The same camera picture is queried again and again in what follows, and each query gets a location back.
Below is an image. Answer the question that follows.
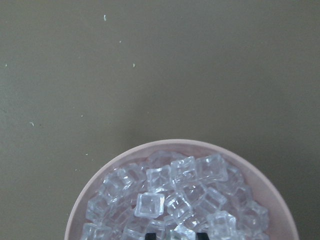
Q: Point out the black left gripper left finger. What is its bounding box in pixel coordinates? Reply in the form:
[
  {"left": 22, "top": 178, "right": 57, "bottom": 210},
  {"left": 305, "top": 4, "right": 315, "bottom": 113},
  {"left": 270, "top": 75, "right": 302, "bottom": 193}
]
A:
[{"left": 145, "top": 232, "right": 156, "bottom": 240}]

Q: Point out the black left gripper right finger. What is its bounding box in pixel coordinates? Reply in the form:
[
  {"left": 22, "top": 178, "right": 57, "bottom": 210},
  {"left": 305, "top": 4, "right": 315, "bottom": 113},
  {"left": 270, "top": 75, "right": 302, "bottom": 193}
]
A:
[{"left": 196, "top": 232, "right": 208, "bottom": 240}]

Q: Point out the clear ice cube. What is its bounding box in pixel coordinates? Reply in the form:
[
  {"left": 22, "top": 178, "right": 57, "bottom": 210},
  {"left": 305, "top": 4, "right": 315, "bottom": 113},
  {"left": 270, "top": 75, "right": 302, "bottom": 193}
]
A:
[{"left": 134, "top": 192, "right": 165, "bottom": 219}]

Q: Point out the pink bowl of ice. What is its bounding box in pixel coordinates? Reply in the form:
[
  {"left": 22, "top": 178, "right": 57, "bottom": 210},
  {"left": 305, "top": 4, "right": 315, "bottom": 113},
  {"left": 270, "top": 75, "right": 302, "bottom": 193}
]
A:
[{"left": 64, "top": 139, "right": 300, "bottom": 240}]

